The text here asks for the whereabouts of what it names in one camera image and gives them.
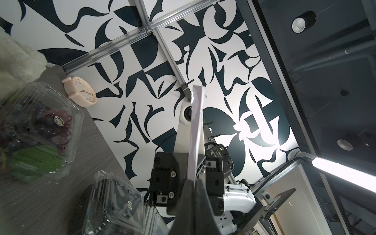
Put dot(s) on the cream plush toy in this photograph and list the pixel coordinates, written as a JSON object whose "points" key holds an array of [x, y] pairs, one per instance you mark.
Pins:
{"points": [[20, 64]]}

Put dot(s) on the avocado clamshell box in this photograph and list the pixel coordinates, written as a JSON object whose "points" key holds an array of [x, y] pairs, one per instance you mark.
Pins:
{"points": [[109, 206]]}

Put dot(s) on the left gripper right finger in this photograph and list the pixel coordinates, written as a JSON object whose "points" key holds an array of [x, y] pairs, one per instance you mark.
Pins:
{"points": [[204, 223]]}

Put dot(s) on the purple grape clamshell box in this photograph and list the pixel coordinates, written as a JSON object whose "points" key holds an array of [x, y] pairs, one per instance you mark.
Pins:
{"points": [[40, 129]]}

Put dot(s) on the black ceiling spotlight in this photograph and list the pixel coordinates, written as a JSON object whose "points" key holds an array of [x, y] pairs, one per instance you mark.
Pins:
{"points": [[303, 22]]}

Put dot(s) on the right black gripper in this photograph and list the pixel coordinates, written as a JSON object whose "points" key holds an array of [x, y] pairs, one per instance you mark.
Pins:
{"points": [[169, 174]]}

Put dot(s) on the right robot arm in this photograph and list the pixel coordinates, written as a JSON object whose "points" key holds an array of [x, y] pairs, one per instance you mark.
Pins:
{"points": [[234, 206]]}

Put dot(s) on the white sticker sheet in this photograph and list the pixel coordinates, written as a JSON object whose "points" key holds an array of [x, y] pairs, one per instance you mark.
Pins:
{"points": [[196, 129]]}

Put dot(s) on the bright ceiling light strip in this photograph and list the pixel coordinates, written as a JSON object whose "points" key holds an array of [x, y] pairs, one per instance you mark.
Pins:
{"points": [[362, 179]]}

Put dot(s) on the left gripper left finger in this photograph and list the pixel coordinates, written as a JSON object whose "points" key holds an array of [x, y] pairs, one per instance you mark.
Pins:
{"points": [[184, 221]]}

